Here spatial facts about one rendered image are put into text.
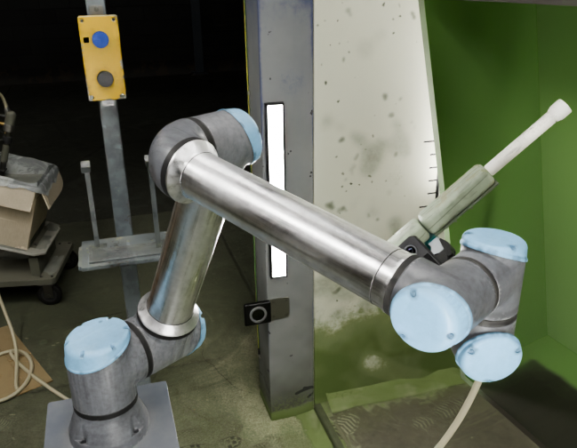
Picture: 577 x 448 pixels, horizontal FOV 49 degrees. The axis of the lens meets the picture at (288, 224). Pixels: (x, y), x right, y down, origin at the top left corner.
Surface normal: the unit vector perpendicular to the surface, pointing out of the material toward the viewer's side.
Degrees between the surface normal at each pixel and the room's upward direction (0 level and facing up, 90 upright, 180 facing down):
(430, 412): 0
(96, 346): 5
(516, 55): 90
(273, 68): 90
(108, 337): 5
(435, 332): 91
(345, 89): 90
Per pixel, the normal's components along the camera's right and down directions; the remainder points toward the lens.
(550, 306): -0.90, 0.35
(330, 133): 0.29, 0.36
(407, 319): -0.60, 0.33
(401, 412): -0.02, -0.92
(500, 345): 0.05, 0.48
